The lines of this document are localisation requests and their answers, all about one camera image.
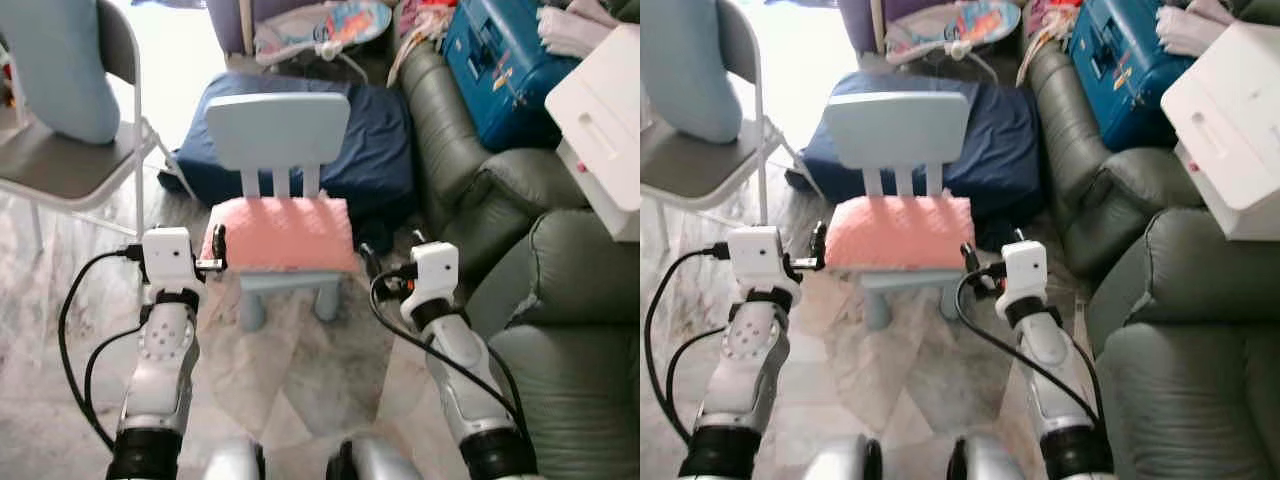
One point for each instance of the bumpy foam pillow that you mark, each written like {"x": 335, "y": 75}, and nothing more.
{"x": 285, "y": 235}
{"x": 905, "y": 235}

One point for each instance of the silver robot leg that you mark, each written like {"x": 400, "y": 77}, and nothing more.
{"x": 235, "y": 462}
{"x": 375, "y": 462}
{"x": 840, "y": 460}
{"x": 990, "y": 460}

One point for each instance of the silver left robot leg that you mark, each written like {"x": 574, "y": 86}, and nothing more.
{"x": 235, "y": 462}
{"x": 840, "y": 460}

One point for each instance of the red patterned cloth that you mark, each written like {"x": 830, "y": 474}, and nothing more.
{"x": 1050, "y": 15}
{"x": 425, "y": 15}

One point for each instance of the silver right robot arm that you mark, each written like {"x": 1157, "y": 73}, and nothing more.
{"x": 1050, "y": 360}
{"x": 460, "y": 370}

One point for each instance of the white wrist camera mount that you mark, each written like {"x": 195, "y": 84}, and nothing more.
{"x": 432, "y": 270}
{"x": 757, "y": 258}
{"x": 1025, "y": 268}
{"x": 170, "y": 258}

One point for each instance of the small light blue chair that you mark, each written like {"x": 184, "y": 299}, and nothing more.
{"x": 895, "y": 130}
{"x": 275, "y": 130}

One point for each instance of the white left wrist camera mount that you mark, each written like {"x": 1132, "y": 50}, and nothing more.
{"x": 170, "y": 258}
{"x": 757, "y": 258}

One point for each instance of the pale pink plush toy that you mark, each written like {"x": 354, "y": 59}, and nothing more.
{"x": 1195, "y": 30}
{"x": 575, "y": 35}

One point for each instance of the silver right robot leg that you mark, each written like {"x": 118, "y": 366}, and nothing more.
{"x": 990, "y": 460}
{"x": 375, "y": 462}

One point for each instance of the colourful baby bouncer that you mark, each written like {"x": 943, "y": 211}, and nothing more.
{"x": 970, "y": 25}
{"x": 340, "y": 25}

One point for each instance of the grey-green leather sofa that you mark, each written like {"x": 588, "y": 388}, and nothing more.
{"x": 570, "y": 380}
{"x": 1190, "y": 380}

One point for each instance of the dark green leather sofa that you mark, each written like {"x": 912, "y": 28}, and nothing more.
{"x": 1070, "y": 130}
{"x": 445, "y": 130}

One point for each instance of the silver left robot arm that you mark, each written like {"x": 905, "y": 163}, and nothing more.
{"x": 160, "y": 370}
{"x": 750, "y": 370}

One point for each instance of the purple fabric seat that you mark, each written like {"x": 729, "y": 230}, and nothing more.
{"x": 225, "y": 25}
{"x": 855, "y": 25}

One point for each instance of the blue hard case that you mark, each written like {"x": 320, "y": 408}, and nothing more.
{"x": 500, "y": 70}
{"x": 1120, "y": 70}

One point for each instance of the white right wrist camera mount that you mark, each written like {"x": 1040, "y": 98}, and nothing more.
{"x": 432, "y": 270}
{"x": 1025, "y": 268}

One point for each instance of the grey metal folding chair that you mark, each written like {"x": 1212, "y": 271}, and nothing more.
{"x": 60, "y": 165}
{"x": 690, "y": 165}

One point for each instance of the white plastic box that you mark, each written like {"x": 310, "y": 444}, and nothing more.
{"x": 1230, "y": 110}
{"x": 600, "y": 100}

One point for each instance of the light blue pillow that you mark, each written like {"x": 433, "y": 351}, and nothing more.
{"x": 60, "y": 60}
{"x": 685, "y": 60}

